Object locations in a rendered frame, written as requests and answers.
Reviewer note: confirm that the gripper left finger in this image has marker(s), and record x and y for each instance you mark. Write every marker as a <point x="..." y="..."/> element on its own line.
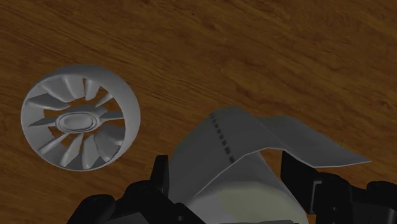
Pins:
<point x="155" y="198"/>

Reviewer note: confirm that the grey round fan wheel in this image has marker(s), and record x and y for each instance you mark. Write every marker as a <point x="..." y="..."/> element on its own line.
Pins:
<point x="79" y="119"/>

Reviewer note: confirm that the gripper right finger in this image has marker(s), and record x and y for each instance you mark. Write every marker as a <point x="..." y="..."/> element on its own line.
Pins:
<point x="313" y="189"/>

